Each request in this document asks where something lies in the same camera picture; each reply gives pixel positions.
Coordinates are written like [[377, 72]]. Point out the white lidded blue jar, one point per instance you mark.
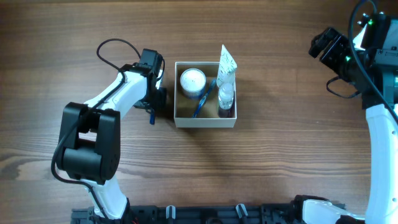
[[193, 82]]

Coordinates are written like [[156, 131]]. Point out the blue white toothbrush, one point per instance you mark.
[[206, 93]]

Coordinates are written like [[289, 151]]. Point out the clear bottle dark liquid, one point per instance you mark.
[[225, 99]]

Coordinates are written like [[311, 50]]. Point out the blue disposable razor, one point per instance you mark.
[[152, 117]]

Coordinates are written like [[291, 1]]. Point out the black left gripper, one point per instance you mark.
[[160, 102]]

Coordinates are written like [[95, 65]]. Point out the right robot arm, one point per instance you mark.
[[376, 46]]

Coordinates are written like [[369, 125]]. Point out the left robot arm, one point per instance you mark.
[[89, 145]]

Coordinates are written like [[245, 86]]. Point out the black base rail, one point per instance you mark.
[[265, 214]]

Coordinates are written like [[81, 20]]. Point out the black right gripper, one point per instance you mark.
[[339, 42]]

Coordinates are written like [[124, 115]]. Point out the white cream tube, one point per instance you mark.
[[227, 68]]

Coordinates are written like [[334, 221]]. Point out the beige open cardboard box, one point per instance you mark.
[[185, 107]]

